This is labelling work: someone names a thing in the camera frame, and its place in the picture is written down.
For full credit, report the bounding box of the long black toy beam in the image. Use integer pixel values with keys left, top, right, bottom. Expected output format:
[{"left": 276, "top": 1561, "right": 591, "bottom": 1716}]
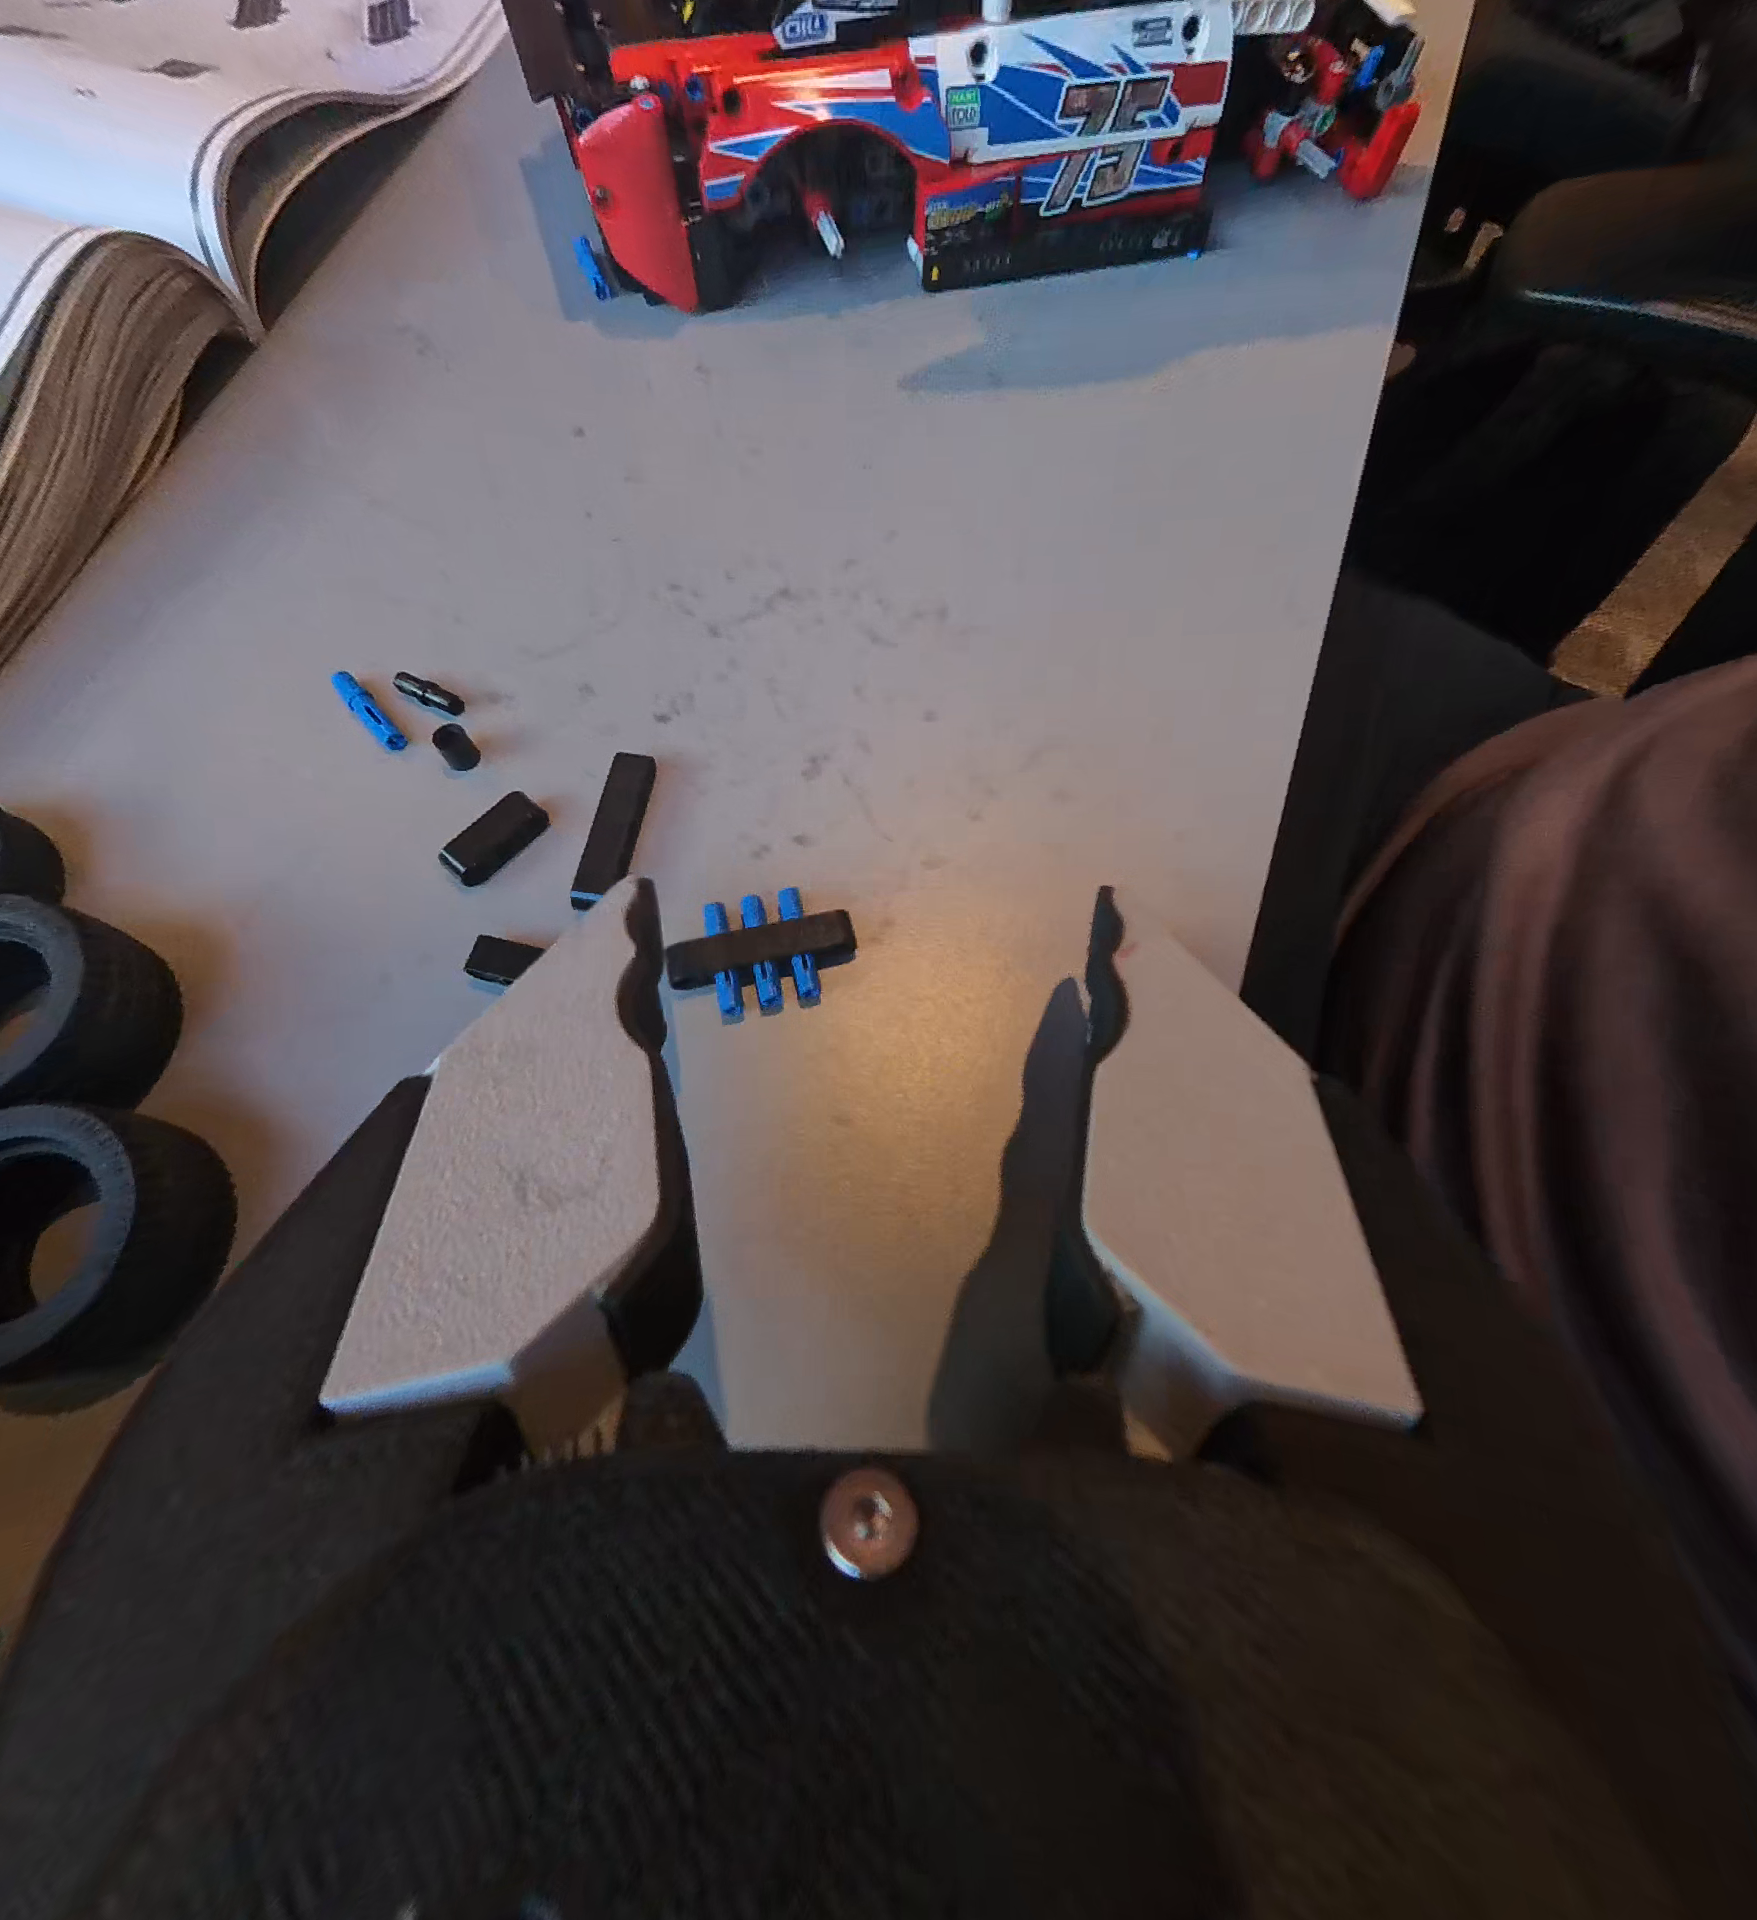
[
  {"left": 661, "top": 908, "right": 861, "bottom": 992},
  {"left": 567, "top": 751, "right": 658, "bottom": 913}
]

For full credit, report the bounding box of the red black toy car model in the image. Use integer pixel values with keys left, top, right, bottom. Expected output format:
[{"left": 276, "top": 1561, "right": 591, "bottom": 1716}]
[{"left": 500, "top": 0, "right": 1425, "bottom": 314}]

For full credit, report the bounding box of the open instruction booklet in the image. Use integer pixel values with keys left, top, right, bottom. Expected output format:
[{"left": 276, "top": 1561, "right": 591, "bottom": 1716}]
[{"left": 0, "top": 0, "right": 507, "bottom": 753}]

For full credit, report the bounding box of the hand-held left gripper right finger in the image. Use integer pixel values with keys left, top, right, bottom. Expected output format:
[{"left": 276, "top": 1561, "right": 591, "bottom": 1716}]
[{"left": 1047, "top": 884, "right": 1427, "bottom": 1460}]

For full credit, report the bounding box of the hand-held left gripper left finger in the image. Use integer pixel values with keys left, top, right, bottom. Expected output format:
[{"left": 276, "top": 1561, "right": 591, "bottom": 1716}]
[{"left": 316, "top": 876, "right": 705, "bottom": 1420}]

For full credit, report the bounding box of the black chair frame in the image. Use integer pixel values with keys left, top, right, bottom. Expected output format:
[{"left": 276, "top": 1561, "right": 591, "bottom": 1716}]
[{"left": 1394, "top": 0, "right": 1757, "bottom": 678}]

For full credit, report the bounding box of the grey desk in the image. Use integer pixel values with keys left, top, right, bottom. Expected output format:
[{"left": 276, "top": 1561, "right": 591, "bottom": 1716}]
[{"left": 0, "top": 0, "right": 1472, "bottom": 1638}]

